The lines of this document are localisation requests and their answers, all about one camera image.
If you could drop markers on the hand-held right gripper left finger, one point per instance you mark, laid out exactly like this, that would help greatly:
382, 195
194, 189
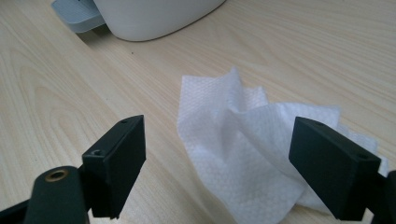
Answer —
116, 165

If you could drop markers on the white paper towel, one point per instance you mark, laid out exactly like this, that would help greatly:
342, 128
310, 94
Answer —
236, 149

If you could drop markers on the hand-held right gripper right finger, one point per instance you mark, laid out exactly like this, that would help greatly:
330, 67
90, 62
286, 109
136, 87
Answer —
330, 165

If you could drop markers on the white pedal trash can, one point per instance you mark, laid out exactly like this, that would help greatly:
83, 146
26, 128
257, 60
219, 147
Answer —
149, 18

